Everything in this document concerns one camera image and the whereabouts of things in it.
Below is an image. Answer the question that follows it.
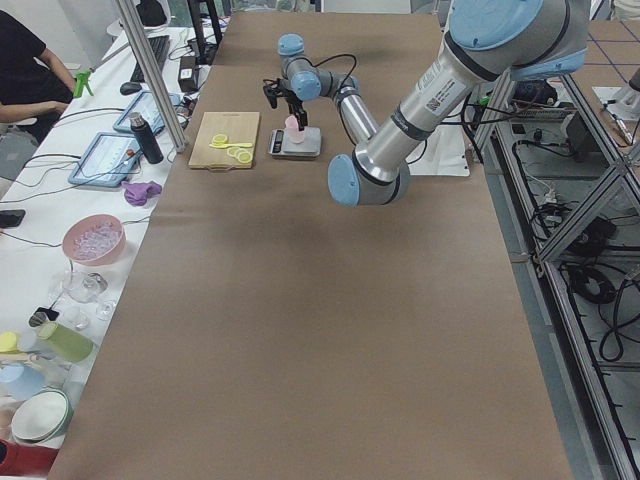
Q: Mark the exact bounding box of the light blue cup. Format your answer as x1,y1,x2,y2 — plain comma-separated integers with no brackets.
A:
0,363,45,401

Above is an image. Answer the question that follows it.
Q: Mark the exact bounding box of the pink plastic cup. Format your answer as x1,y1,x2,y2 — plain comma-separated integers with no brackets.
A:
285,115,305,145

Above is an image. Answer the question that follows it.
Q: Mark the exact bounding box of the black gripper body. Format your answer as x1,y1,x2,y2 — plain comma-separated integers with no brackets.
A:
281,90,308,125

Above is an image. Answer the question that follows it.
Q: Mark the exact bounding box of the seated person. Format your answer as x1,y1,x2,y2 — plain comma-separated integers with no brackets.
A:
1,11,76,142

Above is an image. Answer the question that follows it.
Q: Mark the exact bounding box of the purple cloth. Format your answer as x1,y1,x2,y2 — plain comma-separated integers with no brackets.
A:
122,181,162,206

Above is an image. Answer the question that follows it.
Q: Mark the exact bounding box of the blue teach pendant tablet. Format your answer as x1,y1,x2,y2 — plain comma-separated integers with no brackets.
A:
68,132,141,188
113,90,164,134

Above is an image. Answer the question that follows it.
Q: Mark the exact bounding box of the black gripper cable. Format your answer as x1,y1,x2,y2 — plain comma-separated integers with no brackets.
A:
309,53,359,91

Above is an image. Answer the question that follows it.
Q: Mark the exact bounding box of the silver kitchen scale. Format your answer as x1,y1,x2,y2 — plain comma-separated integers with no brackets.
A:
268,127,322,159

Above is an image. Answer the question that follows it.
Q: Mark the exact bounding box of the black keyboard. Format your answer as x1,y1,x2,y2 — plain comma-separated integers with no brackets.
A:
129,34,172,84

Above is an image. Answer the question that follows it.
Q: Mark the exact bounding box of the white green bowl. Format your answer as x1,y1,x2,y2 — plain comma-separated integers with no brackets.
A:
11,389,73,444

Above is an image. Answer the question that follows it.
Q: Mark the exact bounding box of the aluminium frame post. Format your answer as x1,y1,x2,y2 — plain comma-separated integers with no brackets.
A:
115,0,187,153

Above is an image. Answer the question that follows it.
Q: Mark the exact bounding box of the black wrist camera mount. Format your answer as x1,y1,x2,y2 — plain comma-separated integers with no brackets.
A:
262,79,282,109

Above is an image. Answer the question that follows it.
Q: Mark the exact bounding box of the pink bowl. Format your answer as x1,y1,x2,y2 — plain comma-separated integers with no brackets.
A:
62,214,126,266

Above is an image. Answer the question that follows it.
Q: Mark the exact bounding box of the green cup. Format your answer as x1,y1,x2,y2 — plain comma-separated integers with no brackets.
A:
37,322,94,363

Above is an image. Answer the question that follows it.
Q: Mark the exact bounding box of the yellow cup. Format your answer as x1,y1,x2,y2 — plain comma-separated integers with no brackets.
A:
0,331,20,354

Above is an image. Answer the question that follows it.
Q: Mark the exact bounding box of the bamboo cutting board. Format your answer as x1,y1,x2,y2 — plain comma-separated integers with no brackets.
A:
188,112,260,171

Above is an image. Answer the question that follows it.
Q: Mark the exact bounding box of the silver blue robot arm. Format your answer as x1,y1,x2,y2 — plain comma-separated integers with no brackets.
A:
328,0,590,206
271,33,379,145

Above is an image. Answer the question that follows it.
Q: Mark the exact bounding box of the yellow plastic knife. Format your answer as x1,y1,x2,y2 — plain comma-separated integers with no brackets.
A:
209,142,253,149

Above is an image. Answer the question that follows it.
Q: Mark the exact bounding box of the black thermos bottle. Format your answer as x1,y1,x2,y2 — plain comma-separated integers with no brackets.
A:
129,112,164,164

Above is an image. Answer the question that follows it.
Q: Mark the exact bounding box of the black computer mouse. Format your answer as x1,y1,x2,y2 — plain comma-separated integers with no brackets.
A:
119,82,142,96

